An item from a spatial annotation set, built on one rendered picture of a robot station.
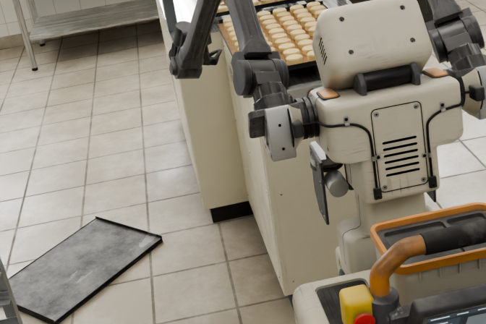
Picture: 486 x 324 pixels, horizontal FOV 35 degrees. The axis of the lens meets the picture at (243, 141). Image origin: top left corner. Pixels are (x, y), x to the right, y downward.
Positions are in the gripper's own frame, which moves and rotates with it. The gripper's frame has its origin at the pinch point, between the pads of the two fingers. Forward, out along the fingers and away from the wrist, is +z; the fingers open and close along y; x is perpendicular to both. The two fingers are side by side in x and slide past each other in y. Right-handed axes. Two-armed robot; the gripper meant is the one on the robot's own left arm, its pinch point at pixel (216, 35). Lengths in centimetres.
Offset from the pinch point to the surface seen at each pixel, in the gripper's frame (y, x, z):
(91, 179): 96, -132, 41
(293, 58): 6.8, 25.1, 3.8
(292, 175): 45.1, 21.3, 0.0
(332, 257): 79, 28, 7
